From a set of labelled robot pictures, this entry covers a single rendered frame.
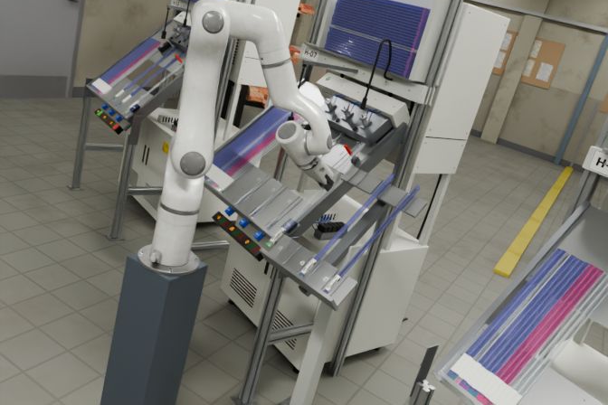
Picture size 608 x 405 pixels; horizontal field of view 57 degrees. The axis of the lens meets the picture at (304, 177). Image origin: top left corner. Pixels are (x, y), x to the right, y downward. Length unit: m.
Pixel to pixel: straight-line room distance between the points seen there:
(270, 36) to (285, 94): 0.17
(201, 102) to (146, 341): 0.77
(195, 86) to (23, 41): 4.46
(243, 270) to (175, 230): 1.15
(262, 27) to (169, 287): 0.80
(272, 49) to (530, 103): 9.82
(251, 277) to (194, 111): 1.34
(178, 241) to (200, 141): 0.33
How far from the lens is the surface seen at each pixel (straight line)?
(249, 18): 1.61
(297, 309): 2.53
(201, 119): 1.61
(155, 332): 1.83
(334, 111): 2.41
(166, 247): 1.75
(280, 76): 1.63
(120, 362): 2.00
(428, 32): 2.21
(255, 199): 2.29
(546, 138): 11.25
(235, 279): 2.90
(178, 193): 1.69
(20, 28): 5.94
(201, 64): 1.59
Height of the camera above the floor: 1.56
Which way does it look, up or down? 17 degrees down
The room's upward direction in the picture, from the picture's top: 15 degrees clockwise
